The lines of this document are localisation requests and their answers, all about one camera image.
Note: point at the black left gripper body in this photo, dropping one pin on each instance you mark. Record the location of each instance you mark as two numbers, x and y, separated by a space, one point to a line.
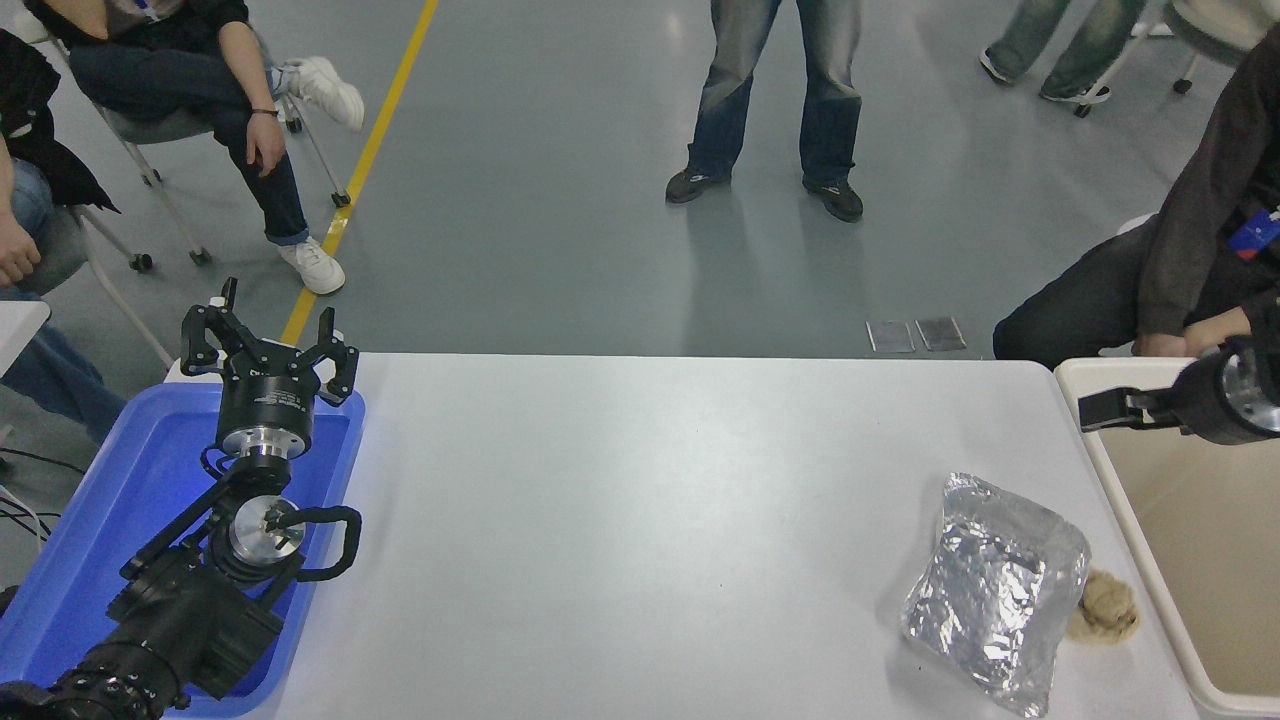
268 399

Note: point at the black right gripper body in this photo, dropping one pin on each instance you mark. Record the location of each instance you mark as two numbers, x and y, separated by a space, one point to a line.
1205 400

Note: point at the person's right hand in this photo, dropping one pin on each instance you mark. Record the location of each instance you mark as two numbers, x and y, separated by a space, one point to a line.
1160 346

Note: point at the person's left hand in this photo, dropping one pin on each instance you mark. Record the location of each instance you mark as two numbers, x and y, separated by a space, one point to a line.
1218 328

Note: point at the person's hand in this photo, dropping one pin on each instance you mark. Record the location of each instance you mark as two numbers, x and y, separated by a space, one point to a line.
15 255
266 145

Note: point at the large pale bin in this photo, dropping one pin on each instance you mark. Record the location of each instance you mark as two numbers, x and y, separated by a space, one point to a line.
1190 560

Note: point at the grey wheeled chair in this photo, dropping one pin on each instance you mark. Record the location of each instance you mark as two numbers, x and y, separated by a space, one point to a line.
150 125
95 250

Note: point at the metal floor plate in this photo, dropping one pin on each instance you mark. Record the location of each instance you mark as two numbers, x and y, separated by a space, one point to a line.
889 336
940 334

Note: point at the crumpled tan paper ball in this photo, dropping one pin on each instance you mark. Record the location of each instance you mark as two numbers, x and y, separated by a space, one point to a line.
1102 607

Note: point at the blue plastic tray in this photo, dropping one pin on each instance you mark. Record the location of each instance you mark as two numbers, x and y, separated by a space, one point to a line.
90 520

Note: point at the crumpled silver foil tray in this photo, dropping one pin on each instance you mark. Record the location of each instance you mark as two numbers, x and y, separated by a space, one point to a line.
995 600

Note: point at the small white table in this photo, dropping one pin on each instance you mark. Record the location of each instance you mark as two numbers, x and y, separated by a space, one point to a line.
18 330

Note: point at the seated person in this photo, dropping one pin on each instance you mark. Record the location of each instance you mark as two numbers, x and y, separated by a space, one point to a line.
35 150
175 70

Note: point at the standing person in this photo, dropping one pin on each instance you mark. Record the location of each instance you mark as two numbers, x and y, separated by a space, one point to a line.
1080 50
740 90

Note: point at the white-legged chair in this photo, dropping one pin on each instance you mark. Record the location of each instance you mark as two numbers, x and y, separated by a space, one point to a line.
1200 25

